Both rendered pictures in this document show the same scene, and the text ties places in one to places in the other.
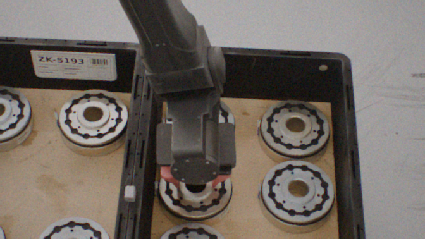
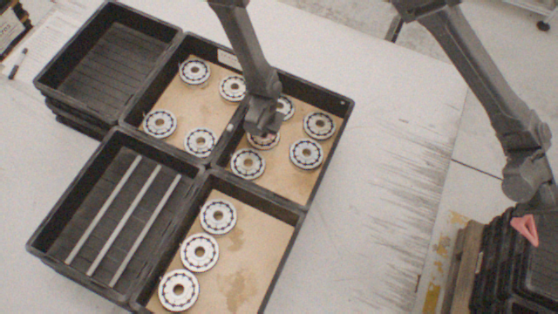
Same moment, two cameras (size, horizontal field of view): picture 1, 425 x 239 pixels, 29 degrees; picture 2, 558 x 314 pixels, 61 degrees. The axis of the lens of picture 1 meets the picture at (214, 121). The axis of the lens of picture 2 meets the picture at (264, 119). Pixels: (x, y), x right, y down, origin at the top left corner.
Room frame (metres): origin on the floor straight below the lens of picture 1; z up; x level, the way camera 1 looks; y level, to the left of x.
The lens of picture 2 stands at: (-0.03, -0.21, 2.13)
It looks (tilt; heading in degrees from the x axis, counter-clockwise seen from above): 59 degrees down; 19
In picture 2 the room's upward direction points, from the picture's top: 7 degrees clockwise
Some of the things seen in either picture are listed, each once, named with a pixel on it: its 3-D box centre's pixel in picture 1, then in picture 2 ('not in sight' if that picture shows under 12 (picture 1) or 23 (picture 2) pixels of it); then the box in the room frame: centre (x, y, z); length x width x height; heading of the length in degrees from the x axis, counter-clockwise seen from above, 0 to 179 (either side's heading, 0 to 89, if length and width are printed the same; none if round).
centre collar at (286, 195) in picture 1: (298, 189); (306, 153); (0.63, -0.12, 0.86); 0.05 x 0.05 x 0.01
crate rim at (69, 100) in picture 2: not in sight; (112, 57); (0.63, 0.55, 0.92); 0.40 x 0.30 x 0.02; 0
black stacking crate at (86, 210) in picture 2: not in sight; (124, 213); (0.23, 0.25, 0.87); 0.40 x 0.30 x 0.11; 0
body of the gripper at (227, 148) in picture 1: (196, 134); (265, 113); (0.63, 0.02, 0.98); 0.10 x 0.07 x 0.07; 95
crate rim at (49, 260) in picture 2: not in sight; (120, 207); (0.23, 0.25, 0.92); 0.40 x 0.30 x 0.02; 0
